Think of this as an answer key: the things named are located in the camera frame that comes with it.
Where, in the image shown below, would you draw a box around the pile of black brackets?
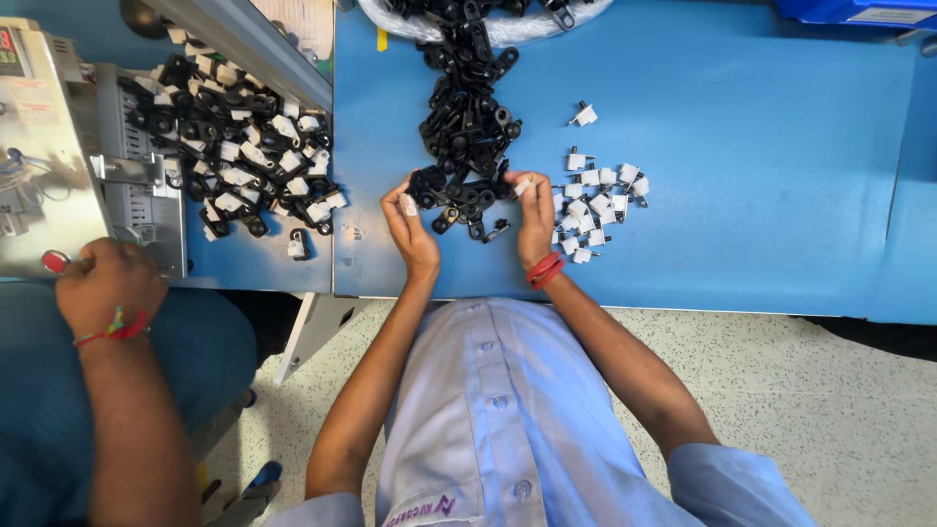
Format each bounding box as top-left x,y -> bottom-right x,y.
406,0 -> 525,244

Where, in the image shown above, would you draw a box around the heap of assembled black-white pieces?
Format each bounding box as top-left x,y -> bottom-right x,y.
117,28 -> 349,262

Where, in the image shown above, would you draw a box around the group of white plugs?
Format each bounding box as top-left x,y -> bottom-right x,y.
549,100 -> 652,265

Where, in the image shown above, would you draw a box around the red wrist bangles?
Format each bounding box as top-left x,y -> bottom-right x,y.
525,252 -> 567,291

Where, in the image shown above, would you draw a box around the blue plastic bin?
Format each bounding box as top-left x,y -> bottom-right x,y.
774,0 -> 937,32

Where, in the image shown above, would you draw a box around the grey metal machine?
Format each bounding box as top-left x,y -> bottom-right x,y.
0,16 -> 189,280

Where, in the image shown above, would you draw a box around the light blue shirt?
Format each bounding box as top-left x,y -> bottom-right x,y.
262,296 -> 818,527

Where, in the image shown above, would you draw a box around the person's right hand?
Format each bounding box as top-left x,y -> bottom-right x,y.
504,170 -> 563,274

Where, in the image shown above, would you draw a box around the white table leg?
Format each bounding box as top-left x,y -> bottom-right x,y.
273,293 -> 376,386

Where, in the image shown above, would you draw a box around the paper sheet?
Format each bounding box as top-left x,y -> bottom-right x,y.
249,0 -> 335,65

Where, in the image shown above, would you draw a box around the red thread wristband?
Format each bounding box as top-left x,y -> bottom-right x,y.
72,306 -> 152,349

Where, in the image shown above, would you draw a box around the clear plastic bag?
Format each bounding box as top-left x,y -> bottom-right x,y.
356,0 -> 616,49

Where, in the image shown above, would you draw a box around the black plastic bracket part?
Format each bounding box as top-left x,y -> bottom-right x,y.
407,167 -> 449,211

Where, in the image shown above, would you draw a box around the person's left hand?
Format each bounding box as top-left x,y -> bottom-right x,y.
380,172 -> 442,284

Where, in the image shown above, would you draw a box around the grey metal rail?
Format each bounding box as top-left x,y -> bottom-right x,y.
143,0 -> 335,112

